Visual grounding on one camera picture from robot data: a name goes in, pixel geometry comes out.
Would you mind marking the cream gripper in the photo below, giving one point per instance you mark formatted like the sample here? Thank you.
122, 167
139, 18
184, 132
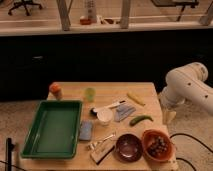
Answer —
168, 115

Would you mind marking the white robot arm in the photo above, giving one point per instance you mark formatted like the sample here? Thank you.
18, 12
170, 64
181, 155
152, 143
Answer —
186, 83

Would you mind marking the white measuring cup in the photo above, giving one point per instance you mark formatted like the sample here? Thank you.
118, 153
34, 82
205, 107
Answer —
105, 116

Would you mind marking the green plastic cup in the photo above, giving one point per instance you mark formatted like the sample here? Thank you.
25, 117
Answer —
89, 94

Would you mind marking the orange bowl with nuts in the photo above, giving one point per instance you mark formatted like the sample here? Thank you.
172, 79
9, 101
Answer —
157, 145

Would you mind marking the blue grey cloth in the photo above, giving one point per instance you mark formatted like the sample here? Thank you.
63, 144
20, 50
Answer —
123, 111

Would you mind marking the dark brown bowl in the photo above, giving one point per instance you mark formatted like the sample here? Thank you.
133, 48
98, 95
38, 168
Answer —
128, 148

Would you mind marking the black and white spatula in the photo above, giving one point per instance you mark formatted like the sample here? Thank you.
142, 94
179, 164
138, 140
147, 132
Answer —
95, 110

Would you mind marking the wooden block with black edge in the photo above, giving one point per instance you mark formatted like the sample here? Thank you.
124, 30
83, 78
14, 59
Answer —
101, 151

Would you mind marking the silver fork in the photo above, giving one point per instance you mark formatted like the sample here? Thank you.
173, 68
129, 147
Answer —
93, 145

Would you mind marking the blue sponge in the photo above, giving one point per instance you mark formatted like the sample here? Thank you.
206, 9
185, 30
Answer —
86, 131

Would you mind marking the green plastic tray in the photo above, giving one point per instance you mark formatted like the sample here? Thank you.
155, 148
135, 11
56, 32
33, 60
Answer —
54, 131

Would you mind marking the orange-capped spice bottle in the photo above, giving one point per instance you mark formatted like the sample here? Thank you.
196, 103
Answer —
56, 90

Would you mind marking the red bowl on shelf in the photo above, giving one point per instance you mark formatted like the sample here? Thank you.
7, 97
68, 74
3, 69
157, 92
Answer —
85, 21

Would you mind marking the black office chair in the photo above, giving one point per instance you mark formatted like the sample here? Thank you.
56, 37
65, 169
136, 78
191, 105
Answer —
25, 4

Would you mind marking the black stand post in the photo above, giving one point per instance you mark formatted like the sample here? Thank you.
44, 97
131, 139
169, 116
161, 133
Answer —
9, 149

